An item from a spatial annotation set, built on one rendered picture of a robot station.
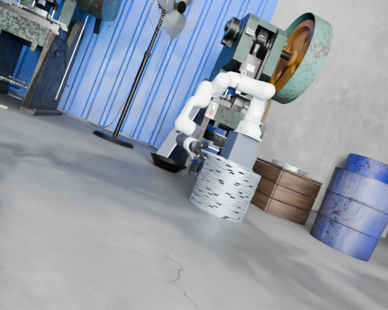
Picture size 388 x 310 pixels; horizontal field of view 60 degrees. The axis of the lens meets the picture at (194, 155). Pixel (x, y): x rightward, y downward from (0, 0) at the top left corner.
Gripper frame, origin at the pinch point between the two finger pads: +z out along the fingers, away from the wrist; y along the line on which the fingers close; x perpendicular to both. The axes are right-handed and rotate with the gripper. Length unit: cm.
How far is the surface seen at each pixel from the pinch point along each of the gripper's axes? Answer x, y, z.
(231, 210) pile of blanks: -2.9, -19.7, 35.3
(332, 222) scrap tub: 82, -11, 32
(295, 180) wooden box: 87, 4, -10
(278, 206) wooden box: 83, -18, -12
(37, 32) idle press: -91, 33, -136
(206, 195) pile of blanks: -11.1, -18.8, 23.9
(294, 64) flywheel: 103, 100, -75
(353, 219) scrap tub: 85, -4, 42
